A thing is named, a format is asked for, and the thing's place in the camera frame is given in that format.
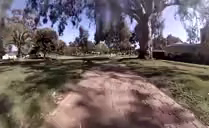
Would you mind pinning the grey road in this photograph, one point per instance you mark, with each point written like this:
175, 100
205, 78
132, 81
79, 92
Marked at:
92, 57

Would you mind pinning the row of trees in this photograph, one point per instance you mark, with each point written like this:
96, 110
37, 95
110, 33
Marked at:
85, 45

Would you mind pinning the reddish brick path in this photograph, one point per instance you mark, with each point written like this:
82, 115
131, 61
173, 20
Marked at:
115, 96

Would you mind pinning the large thick-trunked tree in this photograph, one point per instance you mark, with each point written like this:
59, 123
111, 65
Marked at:
143, 41

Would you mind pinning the round dark tree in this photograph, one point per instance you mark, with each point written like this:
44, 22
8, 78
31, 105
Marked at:
45, 40

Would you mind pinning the small pale-trunked tree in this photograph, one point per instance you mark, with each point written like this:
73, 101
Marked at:
19, 43

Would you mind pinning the building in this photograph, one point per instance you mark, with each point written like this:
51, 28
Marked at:
192, 51

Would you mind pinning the grass area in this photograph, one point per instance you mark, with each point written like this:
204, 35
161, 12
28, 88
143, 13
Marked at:
192, 86
12, 83

